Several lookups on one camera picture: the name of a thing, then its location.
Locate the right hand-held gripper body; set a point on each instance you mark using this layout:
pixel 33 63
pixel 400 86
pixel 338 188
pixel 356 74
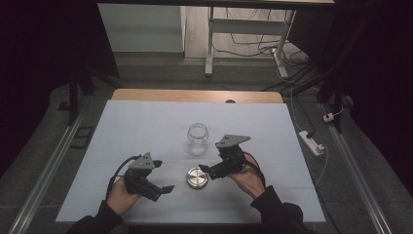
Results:
pixel 232 156

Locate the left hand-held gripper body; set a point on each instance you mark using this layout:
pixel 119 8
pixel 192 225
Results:
pixel 138 177

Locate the round silver metal lid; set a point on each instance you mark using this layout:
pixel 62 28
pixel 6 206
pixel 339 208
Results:
pixel 197 177

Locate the clear glass jar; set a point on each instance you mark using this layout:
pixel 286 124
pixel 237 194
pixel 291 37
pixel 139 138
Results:
pixel 197 139

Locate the person's right hand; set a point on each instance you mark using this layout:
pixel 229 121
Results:
pixel 248 182

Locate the person's left hand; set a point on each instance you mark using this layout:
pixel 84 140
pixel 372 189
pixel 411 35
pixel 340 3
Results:
pixel 121 200

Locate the white table mat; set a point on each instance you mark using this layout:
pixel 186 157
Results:
pixel 146 130

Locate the wooden table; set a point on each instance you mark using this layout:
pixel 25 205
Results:
pixel 181 95

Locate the white power strip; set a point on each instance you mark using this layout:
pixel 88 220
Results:
pixel 310 143

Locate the black metal stand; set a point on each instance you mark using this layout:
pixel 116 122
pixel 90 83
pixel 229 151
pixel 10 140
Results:
pixel 337 97
pixel 73 97

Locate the small white adapter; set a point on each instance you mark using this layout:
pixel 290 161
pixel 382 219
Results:
pixel 328 117

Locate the dark curtain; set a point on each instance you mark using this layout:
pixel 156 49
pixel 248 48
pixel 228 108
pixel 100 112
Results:
pixel 35 65
pixel 380 71

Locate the black floor frame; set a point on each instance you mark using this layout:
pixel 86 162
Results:
pixel 82 137

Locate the grey metal floor rail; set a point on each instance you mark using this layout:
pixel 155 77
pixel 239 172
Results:
pixel 45 175
pixel 357 175

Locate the white desk frame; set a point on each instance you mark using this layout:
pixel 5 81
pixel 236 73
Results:
pixel 246 26

